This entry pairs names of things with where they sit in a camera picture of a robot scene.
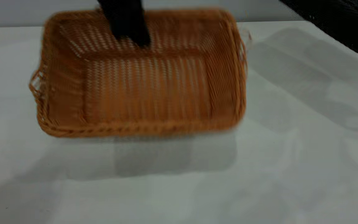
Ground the dark brown wicker basket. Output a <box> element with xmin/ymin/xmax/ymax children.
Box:
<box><xmin>278</xmin><ymin>0</ymin><xmax>358</xmax><ymax>59</ymax></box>

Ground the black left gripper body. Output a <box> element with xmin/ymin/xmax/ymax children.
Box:
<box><xmin>97</xmin><ymin>0</ymin><xmax>145</xmax><ymax>31</ymax></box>

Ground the light brown wicker basket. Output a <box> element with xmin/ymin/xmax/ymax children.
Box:
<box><xmin>29</xmin><ymin>8</ymin><xmax>252</xmax><ymax>138</ymax></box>

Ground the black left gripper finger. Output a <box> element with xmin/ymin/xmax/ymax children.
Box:
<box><xmin>112</xmin><ymin>29</ymin><xmax>151</xmax><ymax>48</ymax></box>

